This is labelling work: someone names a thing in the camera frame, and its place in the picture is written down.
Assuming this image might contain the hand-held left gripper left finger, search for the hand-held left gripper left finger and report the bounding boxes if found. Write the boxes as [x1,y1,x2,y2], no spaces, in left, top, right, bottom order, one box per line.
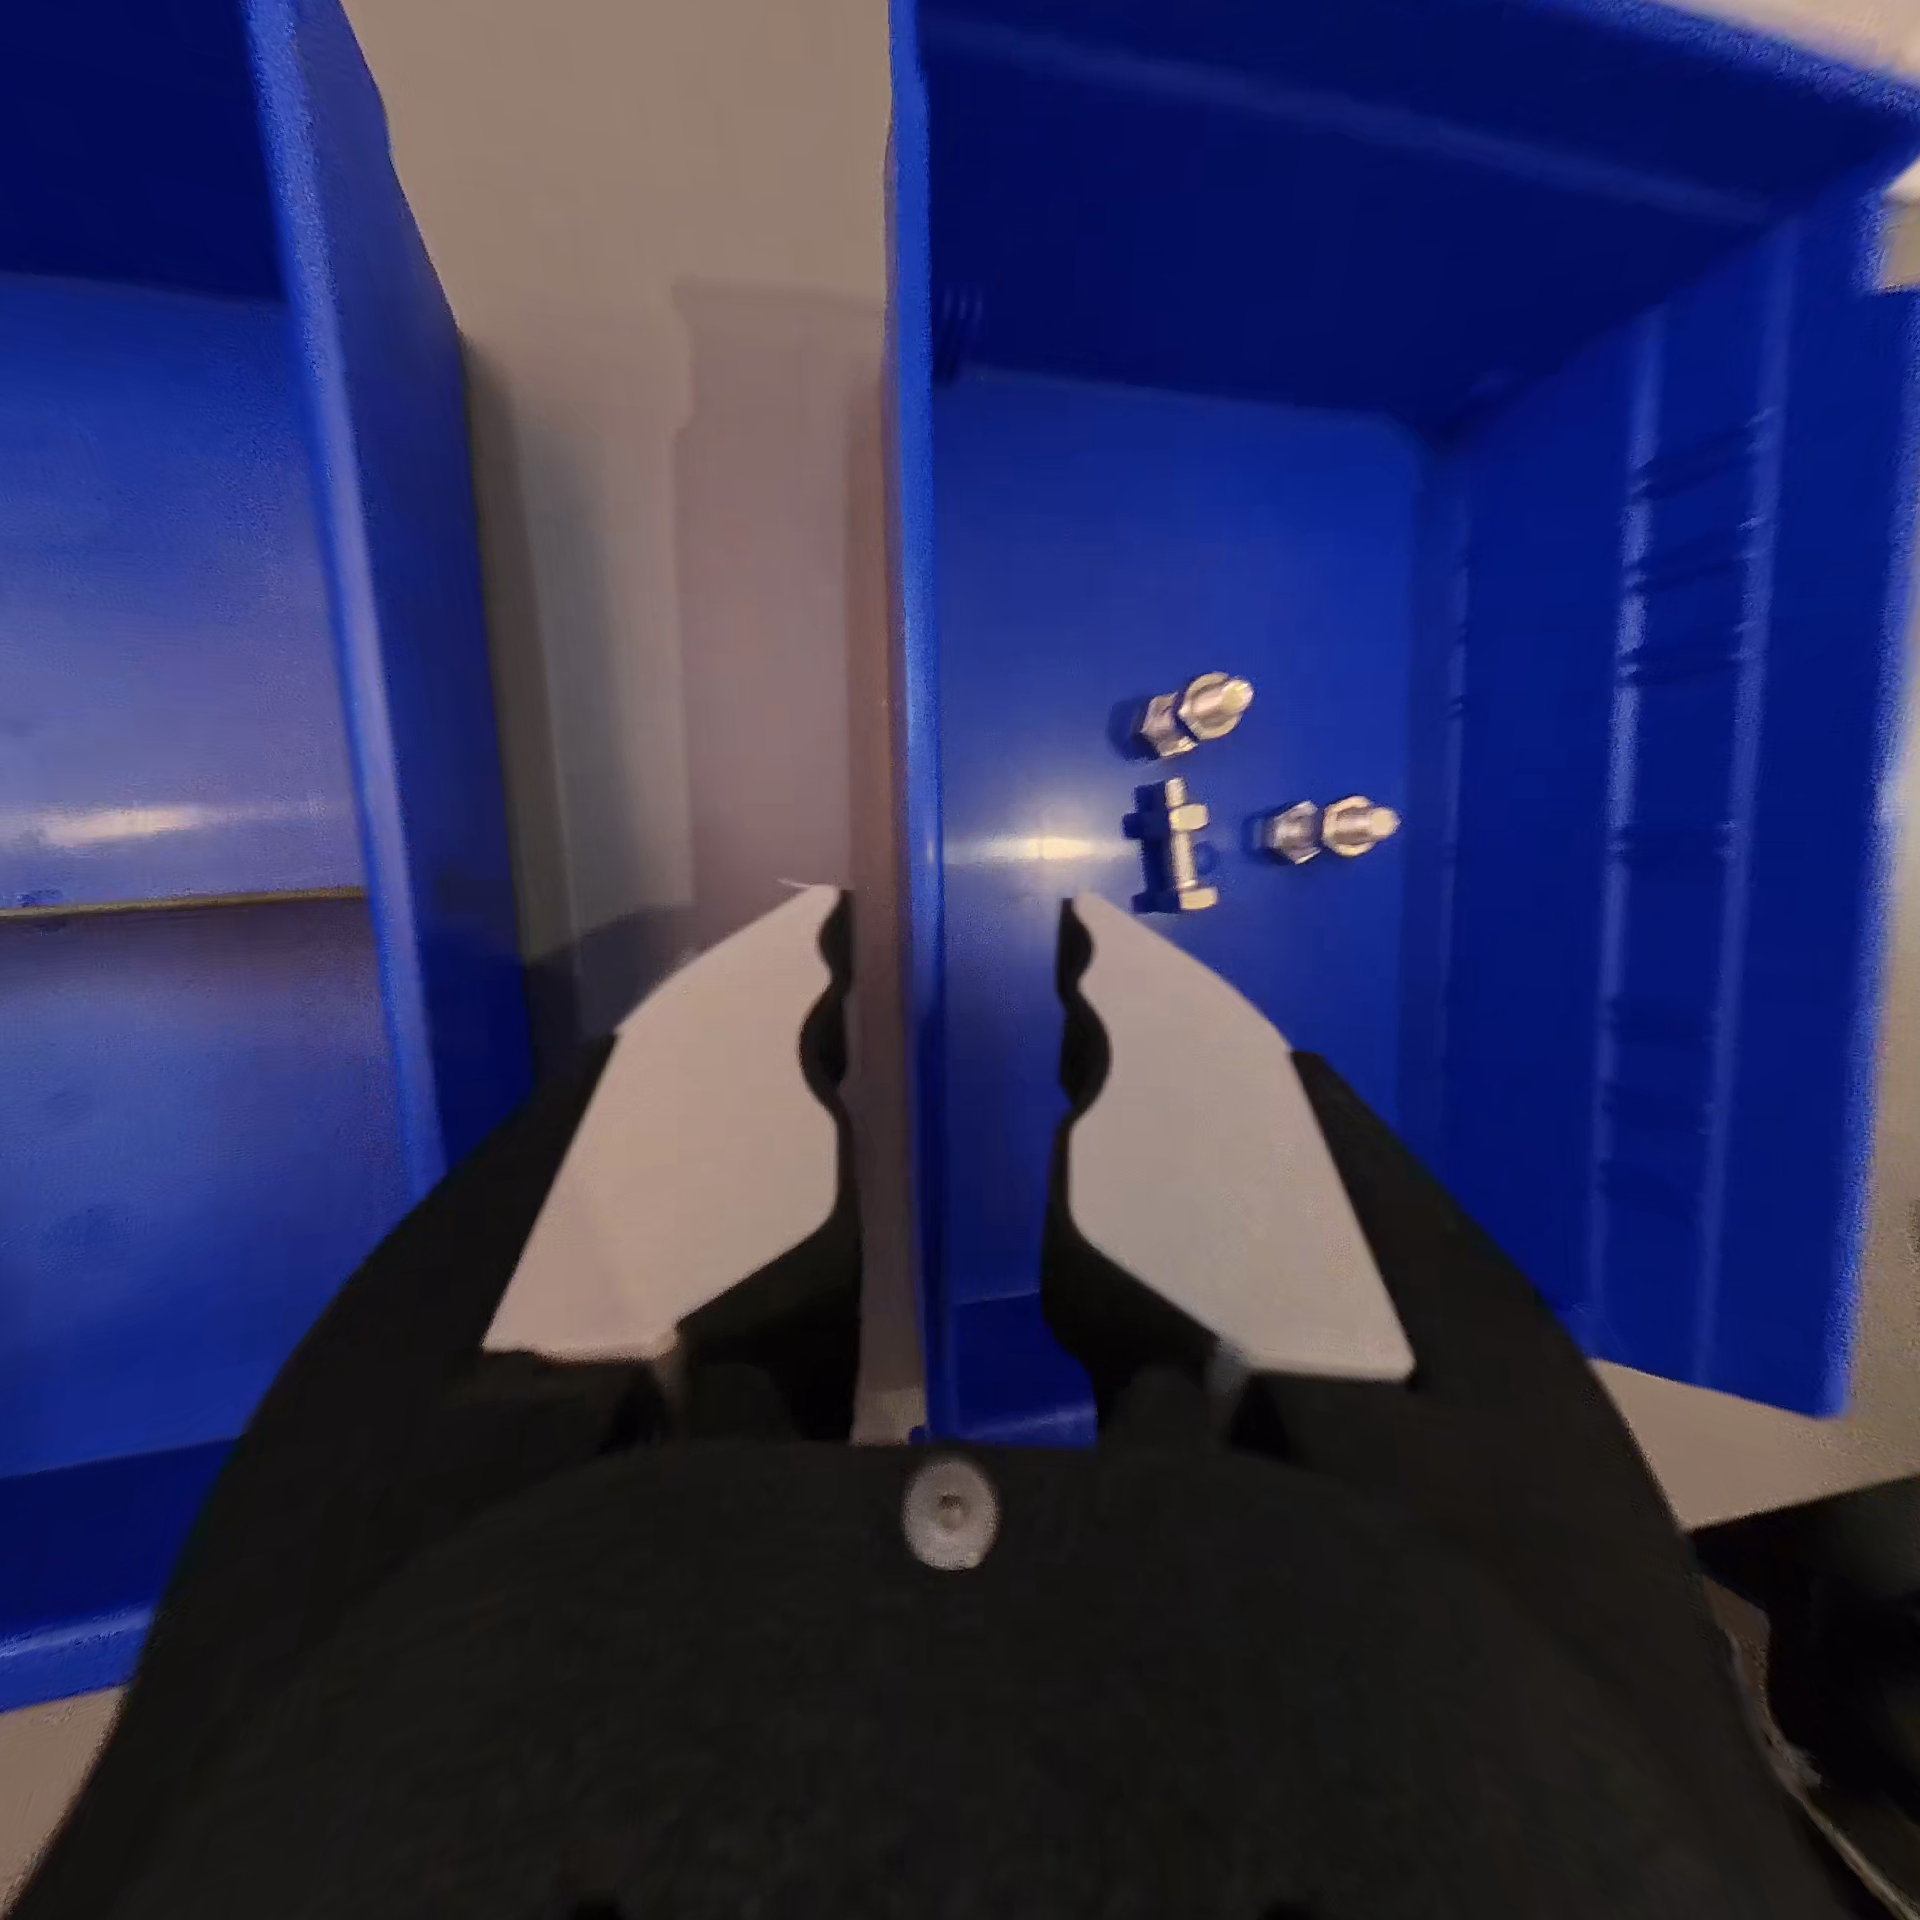
[481,885,859,1374]

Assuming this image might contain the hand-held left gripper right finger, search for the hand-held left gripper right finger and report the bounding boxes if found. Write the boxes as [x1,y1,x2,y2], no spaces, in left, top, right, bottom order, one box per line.
[1048,895,1419,1390]

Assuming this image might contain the silver hex bolt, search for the silver hex bolt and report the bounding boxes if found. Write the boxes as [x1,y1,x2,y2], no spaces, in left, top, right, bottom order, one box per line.
[1123,776,1225,917]
[1117,671,1259,758]
[1256,795,1403,869]

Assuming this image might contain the blue plastic parts bin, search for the blue plastic parts bin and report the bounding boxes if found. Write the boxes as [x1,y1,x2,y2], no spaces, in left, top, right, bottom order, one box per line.
[885,0,1920,1449]

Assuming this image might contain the blue divided plastic bin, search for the blue divided plastic bin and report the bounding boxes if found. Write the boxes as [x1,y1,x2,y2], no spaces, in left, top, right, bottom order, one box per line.
[0,0,534,1712]

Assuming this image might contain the person's black trousers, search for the person's black trousers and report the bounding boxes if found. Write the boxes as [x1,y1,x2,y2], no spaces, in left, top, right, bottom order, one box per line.
[1687,1493,1920,1920]

